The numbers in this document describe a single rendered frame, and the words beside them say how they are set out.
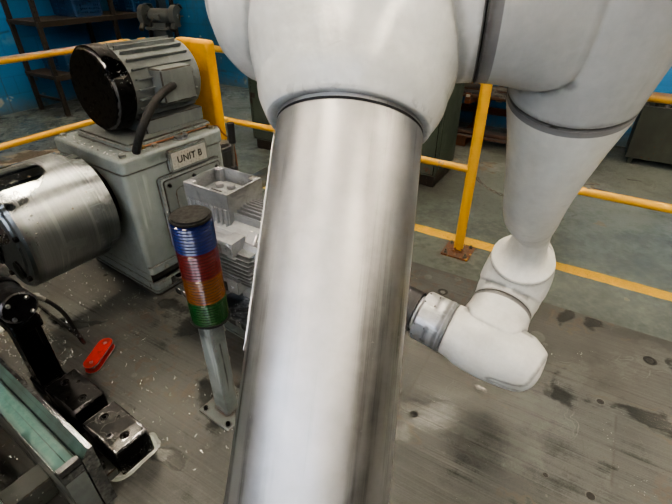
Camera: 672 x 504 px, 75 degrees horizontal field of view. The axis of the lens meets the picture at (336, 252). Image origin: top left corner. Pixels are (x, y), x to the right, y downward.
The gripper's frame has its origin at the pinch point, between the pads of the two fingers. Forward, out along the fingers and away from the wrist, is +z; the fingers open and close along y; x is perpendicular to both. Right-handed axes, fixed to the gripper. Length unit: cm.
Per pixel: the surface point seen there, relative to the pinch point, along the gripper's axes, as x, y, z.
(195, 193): -6.3, 4.9, 28.1
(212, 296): -5.8, 23.5, 5.0
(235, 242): -2.9, 8.5, 14.3
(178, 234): -16.4, 25.4, 8.7
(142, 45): -24, -12, 61
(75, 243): 7, 21, 48
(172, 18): 65, -332, 429
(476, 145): 35, -176, 15
